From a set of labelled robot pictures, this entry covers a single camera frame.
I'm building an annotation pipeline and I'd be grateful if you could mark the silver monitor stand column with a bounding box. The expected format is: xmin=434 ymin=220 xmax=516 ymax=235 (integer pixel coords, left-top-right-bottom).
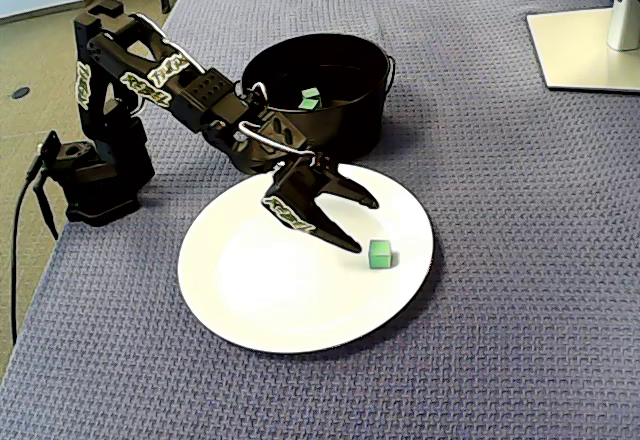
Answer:
xmin=607 ymin=0 xmax=640 ymax=52

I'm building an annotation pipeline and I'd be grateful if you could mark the white monitor stand base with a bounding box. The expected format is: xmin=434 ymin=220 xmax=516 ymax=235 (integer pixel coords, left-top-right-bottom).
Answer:
xmin=526 ymin=7 xmax=640 ymax=94

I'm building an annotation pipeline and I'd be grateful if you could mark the white round plate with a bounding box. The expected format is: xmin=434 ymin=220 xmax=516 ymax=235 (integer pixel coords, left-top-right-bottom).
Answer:
xmin=176 ymin=161 xmax=436 ymax=355

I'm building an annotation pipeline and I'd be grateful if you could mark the black cable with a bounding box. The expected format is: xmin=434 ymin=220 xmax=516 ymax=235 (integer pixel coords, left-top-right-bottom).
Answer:
xmin=32 ymin=172 xmax=60 ymax=240
xmin=9 ymin=152 xmax=49 ymax=347

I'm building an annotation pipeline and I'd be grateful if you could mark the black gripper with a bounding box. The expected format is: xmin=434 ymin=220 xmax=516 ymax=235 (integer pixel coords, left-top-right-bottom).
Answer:
xmin=228 ymin=111 xmax=380 ymax=255

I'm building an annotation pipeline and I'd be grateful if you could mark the black metal bucket container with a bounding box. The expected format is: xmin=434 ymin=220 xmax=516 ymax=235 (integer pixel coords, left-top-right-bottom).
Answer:
xmin=232 ymin=33 xmax=397 ymax=165

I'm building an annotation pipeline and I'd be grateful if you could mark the blue waffle-weave mat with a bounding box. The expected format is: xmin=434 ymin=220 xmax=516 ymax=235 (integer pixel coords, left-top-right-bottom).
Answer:
xmin=0 ymin=0 xmax=640 ymax=440

